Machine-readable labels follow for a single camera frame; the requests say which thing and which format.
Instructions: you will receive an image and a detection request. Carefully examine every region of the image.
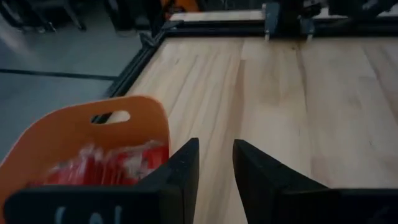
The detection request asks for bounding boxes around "red popcorn bag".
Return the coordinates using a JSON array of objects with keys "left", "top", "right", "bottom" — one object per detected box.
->
[{"left": 29, "top": 141, "right": 170, "bottom": 187}]

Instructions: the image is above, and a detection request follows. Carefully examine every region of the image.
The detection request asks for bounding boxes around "orange plastic basket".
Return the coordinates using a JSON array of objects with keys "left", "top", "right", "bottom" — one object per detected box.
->
[{"left": 0, "top": 95, "right": 172, "bottom": 216}]

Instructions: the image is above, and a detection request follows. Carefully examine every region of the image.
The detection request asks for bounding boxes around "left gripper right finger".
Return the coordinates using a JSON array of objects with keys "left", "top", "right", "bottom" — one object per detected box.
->
[{"left": 233, "top": 139, "right": 398, "bottom": 224}]

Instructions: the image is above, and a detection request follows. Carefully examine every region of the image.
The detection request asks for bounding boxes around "black table frame rail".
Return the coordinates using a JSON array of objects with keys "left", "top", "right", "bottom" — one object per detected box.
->
[{"left": 104, "top": 17, "right": 398, "bottom": 98}]

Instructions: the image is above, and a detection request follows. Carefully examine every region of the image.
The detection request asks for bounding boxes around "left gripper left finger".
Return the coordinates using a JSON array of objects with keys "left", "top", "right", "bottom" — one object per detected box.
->
[{"left": 4, "top": 138, "right": 200, "bottom": 224}]

